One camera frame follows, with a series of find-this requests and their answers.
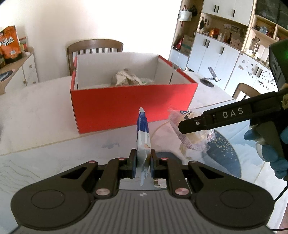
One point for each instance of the brown wooden chair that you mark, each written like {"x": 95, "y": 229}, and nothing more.
{"x": 94, "y": 48}

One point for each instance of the blue white snack packet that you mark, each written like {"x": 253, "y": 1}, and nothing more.
{"x": 142, "y": 130}

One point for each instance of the printed clear table mat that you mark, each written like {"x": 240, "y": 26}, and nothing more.
{"x": 56, "y": 162}

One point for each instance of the orange snack bag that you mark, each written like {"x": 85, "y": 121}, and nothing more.
{"x": 10, "y": 45}

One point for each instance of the red cardboard box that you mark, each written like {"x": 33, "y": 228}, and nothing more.
{"x": 126, "y": 103}

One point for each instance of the crumpled paper wrapper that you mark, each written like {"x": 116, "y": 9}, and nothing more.
{"x": 126, "y": 77}

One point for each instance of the light wooden chair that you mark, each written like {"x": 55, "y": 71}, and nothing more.
{"x": 244, "y": 91}

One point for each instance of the black phone stand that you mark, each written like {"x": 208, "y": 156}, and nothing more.
{"x": 210, "y": 79}

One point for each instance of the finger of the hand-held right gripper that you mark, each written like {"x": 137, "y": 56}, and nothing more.
{"x": 229, "y": 112}

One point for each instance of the clear bread packet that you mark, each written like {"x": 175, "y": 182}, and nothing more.
{"x": 193, "y": 140}

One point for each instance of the white sideboard cabinet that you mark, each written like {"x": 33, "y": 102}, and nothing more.
{"x": 22, "y": 69}

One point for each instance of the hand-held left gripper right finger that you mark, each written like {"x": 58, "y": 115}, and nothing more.
{"x": 153, "y": 163}

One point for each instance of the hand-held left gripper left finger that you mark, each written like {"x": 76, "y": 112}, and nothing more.
{"x": 133, "y": 163}

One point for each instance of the white marble desktop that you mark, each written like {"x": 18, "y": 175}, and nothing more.
{"x": 33, "y": 112}

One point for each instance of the white wall cabinet unit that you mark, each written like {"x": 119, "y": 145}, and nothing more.
{"x": 225, "y": 51}

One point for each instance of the white hanging bag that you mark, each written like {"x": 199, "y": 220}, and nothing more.
{"x": 185, "y": 15}

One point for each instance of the person's right hand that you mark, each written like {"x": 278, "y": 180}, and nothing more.
{"x": 284, "y": 162}

